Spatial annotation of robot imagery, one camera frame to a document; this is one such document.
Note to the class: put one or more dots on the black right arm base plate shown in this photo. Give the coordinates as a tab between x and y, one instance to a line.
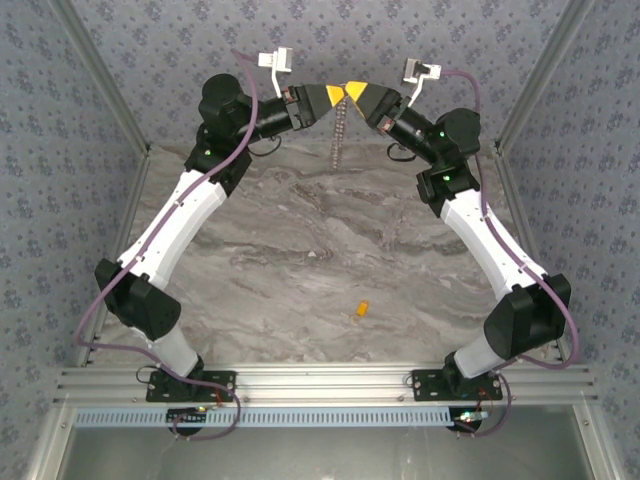
425	387

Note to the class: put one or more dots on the small black controller board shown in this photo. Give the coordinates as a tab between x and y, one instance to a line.
185	416
467	417

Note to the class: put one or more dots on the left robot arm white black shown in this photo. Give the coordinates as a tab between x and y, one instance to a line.
170	235

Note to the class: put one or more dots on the aluminium mounting rail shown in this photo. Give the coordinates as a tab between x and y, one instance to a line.
320	382

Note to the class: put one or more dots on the aluminium frame post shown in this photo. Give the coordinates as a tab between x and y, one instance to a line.
104	75
541	75

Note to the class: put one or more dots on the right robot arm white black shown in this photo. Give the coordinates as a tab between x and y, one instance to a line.
500	250

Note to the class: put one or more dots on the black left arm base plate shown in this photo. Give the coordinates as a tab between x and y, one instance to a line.
222	382

